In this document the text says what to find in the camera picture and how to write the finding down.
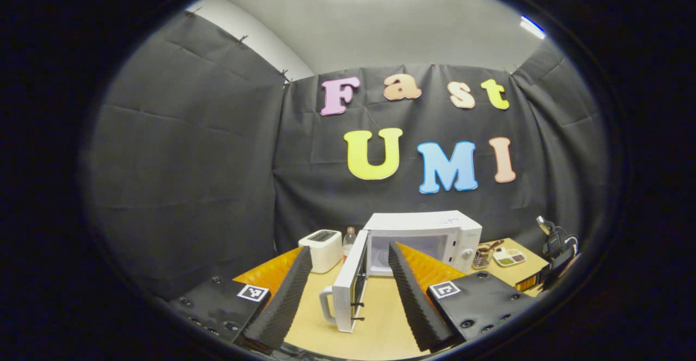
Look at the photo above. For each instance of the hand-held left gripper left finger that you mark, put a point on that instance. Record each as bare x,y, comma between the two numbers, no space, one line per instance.
288,296

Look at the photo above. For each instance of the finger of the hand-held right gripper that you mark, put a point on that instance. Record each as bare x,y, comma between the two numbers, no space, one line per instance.
527,284

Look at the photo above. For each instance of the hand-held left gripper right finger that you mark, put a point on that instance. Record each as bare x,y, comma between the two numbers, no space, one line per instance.
413,301

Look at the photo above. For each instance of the white microwave oven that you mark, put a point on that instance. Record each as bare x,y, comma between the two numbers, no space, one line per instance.
429,222

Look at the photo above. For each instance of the white divided dish with grains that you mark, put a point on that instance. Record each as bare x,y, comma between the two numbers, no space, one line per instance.
508,261

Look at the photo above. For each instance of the brown spoon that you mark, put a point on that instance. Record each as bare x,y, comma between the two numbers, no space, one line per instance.
492,245

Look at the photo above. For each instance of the white toaster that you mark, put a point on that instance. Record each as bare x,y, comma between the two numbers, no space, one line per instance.
323,252

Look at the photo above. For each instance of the clear plastic water bottle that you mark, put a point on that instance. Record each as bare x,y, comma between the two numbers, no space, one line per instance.
349,244

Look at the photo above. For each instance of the black backdrop cloth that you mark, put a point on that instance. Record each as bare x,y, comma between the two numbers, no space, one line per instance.
190,160

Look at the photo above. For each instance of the small ceiling light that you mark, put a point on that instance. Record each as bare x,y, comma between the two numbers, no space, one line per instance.
532,26

